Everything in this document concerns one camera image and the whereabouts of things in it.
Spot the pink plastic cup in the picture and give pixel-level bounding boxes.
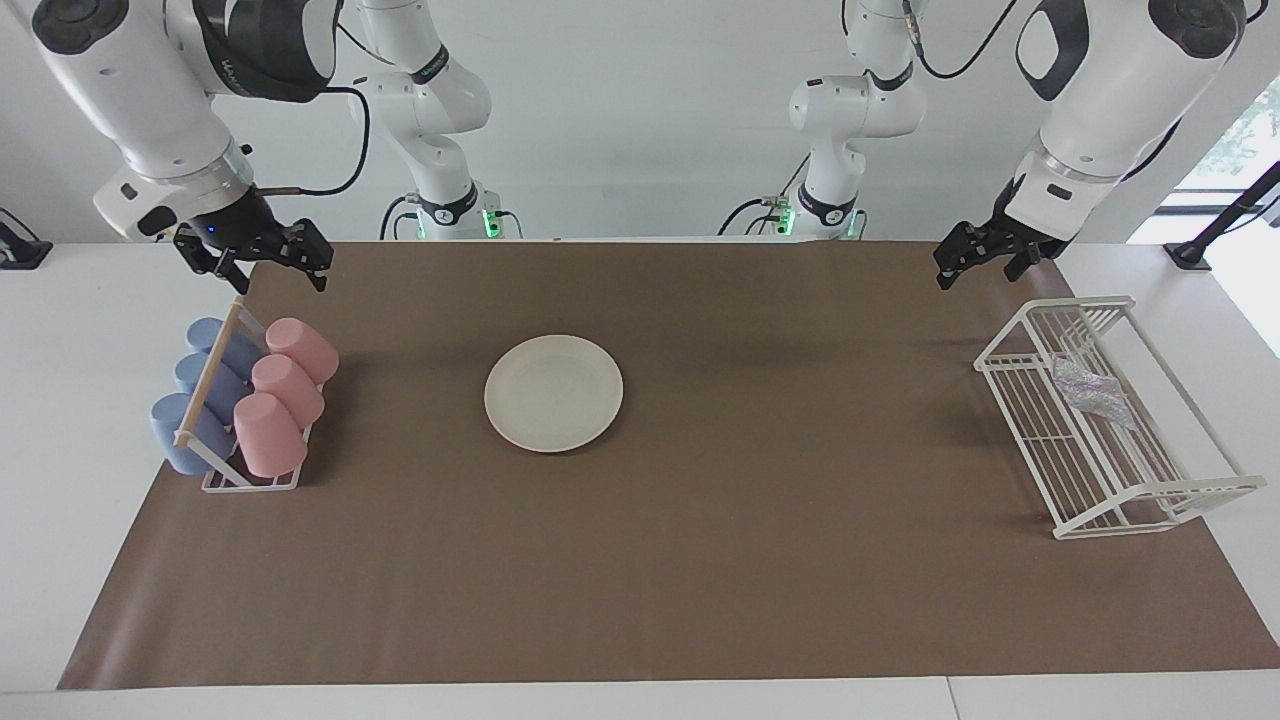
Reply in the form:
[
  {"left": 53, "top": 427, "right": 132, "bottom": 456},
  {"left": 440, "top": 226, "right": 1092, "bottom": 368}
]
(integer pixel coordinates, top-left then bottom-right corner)
[
  {"left": 265, "top": 317, "right": 340, "bottom": 386},
  {"left": 233, "top": 392, "right": 309, "bottom": 478},
  {"left": 251, "top": 354, "right": 326, "bottom": 429}
]

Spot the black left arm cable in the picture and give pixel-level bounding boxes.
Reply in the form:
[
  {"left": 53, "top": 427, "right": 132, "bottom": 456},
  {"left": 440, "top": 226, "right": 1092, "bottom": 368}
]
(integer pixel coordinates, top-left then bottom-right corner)
[{"left": 905, "top": 0, "right": 1026, "bottom": 82}]

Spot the black left base cable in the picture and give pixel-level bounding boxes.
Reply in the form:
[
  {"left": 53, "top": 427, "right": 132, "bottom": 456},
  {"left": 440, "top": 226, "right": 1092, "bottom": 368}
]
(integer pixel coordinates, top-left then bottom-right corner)
[{"left": 716, "top": 198, "right": 796, "bottom": 238}]

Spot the cup rack with wooden bar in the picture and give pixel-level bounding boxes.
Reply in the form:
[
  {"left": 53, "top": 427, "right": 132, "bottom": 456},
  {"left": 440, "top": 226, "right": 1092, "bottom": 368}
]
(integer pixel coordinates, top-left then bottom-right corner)
[{"left": 173, "top": 297, "right": 326, "bottom": 493}]

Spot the black table clamp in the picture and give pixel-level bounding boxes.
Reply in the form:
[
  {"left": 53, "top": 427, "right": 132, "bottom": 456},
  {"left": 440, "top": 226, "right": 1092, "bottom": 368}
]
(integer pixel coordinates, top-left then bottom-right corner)
[{"left": 0, "top": 207, "right": 53, "bottom": 271}]

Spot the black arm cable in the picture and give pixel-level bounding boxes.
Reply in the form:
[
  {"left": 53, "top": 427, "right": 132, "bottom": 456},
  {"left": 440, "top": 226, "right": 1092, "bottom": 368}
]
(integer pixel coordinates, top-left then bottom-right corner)
[
  {"left": 255, "top": 85, "right": 372, "bottom": 197},
  {"left": 905, "top": 0, "right": 1026, "bottom": 82}
]

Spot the black base cable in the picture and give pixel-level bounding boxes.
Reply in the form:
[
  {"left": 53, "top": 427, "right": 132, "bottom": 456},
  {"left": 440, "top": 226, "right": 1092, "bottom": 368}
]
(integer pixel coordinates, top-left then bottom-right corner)
[
  {"left": 379, "top": 195, "right": 421, "bottom": 241},
  {"left": 716, "top": 198, "right": 796, "bottom": 238}
]

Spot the round cream plate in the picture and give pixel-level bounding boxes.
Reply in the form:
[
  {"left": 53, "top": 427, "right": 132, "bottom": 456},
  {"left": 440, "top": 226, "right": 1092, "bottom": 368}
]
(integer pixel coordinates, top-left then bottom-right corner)
[{"left": 484, "top": 334, "right": 624, "bottom": 454}]

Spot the white wire dish rack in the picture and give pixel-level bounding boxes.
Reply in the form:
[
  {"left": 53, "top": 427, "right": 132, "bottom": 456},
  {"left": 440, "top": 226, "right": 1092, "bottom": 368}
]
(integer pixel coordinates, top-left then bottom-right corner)
[{"left": 974, "top": 295, "right": 1267, "bottom": 541}]

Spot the black clamped stand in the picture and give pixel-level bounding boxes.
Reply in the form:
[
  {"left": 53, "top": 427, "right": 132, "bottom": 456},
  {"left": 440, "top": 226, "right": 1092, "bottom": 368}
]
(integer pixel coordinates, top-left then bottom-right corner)
[{"left": 1165, "top": 160, "right": 1280, "bottom": 271}]

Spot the blue plastic cup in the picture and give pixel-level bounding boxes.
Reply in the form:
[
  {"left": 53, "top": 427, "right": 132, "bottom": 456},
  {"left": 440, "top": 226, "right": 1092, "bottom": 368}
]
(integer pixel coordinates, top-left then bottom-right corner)
[
  {"left": 186, "top": 317, "right": 263, "bottom": 379},
  {"left": 150, "top": 392, "right": 236, "bottom": 475},
  {"left": 174, "top": 352, "right": 251, "bottom": 421}
]

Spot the black right base cable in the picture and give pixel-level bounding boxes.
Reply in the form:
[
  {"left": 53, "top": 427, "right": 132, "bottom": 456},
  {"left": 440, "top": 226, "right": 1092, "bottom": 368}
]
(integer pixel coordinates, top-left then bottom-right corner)
[{"left": 379, "top": 195, "right": 421, "bottom": 241}]

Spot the brown table mat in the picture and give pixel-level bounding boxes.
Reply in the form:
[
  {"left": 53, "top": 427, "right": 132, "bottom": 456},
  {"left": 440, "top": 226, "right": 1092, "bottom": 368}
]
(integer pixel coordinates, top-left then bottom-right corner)
[{"left": 57, "top": 240, "right": 1280, "bottom": 691}]

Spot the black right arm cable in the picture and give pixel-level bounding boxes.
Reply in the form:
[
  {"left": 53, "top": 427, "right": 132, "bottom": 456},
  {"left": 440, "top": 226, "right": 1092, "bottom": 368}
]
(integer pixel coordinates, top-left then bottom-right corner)
[{"left": 255, "top": 85, "right": 372, "bottom": 197}]

